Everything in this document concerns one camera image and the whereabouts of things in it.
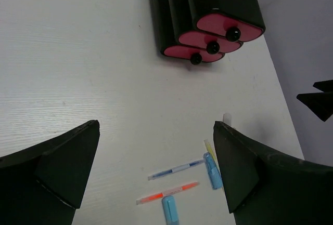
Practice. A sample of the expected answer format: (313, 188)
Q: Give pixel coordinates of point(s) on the blue pen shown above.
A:
(175, 170)

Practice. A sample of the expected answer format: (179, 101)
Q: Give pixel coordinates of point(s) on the orange highlighter pen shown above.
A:
(165, 193)

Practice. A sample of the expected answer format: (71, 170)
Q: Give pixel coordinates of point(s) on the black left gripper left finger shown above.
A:
(45, 183)

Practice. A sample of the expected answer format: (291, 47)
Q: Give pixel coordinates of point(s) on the light blue correction tape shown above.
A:
(213, 172)

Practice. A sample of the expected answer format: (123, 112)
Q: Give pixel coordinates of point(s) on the pink top drawer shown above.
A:
(220, 24)

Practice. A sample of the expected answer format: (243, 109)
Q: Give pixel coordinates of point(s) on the pink drawer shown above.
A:
(211, 43)
(195, 55)
(220, 24)

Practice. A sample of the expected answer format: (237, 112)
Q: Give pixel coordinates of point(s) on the light blue utility knife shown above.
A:
(170, 210)

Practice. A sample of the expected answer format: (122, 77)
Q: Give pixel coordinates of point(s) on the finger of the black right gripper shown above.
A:
(324, 86)
(319, 103)

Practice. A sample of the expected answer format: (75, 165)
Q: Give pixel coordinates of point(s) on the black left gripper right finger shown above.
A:
(265, 186)

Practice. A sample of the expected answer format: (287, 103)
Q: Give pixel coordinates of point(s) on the black drawer cabinet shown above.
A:
(175, 17)

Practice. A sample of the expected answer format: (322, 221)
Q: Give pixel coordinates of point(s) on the pink bottom drawer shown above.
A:
(195, 55)

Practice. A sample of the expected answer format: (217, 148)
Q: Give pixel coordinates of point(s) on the yellow highlighter pen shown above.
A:
(209, 149)

